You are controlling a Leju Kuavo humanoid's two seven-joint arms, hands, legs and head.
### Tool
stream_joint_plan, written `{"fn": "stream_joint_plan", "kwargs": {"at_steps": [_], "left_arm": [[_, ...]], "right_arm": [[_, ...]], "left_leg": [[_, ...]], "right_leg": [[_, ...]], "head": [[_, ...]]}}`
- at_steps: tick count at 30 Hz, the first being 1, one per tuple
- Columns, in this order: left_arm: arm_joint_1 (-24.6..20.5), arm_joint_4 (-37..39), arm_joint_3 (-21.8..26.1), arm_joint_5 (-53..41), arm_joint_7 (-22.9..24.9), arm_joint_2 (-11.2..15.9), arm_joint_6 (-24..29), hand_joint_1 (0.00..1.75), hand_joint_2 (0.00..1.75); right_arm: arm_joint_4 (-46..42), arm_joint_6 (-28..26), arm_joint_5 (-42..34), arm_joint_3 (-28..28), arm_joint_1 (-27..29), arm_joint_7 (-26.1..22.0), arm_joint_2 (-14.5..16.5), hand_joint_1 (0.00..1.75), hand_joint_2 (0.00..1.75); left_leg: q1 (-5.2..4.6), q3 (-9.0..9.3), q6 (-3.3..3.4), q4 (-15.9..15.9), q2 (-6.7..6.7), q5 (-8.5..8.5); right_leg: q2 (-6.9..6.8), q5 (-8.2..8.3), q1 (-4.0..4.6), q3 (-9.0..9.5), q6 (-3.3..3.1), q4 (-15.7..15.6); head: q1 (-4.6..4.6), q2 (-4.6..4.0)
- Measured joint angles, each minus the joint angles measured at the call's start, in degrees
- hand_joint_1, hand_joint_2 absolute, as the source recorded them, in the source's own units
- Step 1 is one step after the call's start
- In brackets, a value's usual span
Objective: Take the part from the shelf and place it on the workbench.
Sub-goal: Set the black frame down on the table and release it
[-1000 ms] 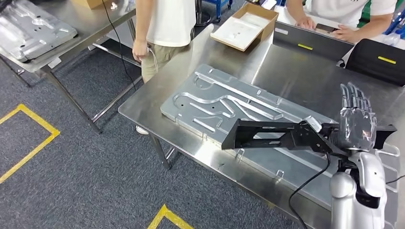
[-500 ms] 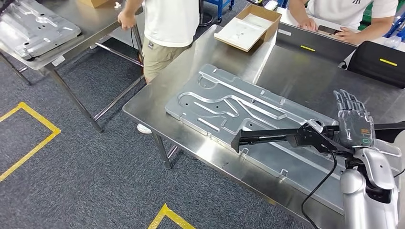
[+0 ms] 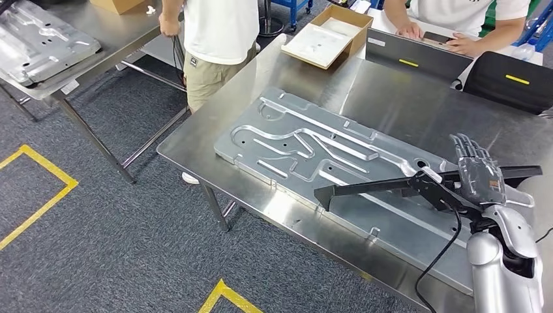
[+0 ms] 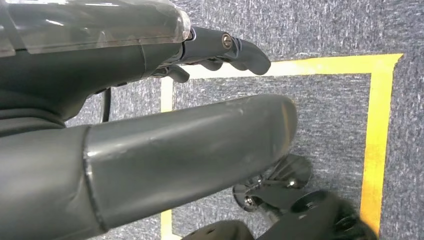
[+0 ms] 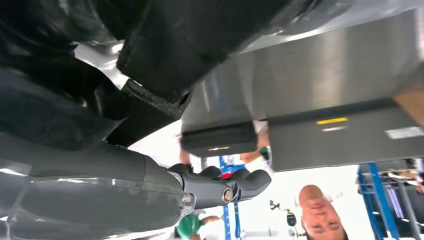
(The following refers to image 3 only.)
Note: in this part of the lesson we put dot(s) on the black plastic frame part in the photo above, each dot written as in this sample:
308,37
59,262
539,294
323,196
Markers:
367,186

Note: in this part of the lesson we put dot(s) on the seated person's left hand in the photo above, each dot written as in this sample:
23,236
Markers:
464,45

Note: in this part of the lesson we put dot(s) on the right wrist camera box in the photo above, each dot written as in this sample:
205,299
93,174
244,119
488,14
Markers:
432,190

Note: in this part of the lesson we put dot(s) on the person's forearm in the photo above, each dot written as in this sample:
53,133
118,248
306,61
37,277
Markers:
170,6

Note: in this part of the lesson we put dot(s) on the open cardboard box white insert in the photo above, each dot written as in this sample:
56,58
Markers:
315,45

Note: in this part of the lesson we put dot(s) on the dark laptop white sticker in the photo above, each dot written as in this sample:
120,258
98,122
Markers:
414,52

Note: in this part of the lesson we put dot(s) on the stamped aluminium panel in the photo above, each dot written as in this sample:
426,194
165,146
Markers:
302,172
39,43

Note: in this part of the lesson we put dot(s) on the black smartphone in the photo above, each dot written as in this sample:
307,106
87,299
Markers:
436,36

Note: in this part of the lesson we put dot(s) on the brown cardboard box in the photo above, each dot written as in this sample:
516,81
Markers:
116,5

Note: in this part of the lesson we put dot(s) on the blue wheeled cart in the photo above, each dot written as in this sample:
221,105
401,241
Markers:
298,4

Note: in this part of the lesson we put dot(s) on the seated person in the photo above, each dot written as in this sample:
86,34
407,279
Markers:
453,13

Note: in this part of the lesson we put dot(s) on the small white object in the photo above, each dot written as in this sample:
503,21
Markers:
151,10

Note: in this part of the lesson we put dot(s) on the person's hand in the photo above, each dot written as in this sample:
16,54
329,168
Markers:
169,25

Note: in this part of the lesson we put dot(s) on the seated person's left forearm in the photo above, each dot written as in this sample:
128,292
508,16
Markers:
497,39

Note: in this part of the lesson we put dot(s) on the stainless steel table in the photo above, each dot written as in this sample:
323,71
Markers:
389,99
112,26

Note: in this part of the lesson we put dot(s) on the seated person's right hand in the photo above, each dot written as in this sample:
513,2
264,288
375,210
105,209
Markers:
409,31

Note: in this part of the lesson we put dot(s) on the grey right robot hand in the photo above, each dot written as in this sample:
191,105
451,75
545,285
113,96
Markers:
481,181

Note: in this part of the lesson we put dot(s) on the chrome stool base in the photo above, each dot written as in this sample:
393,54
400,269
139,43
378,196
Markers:
267,17

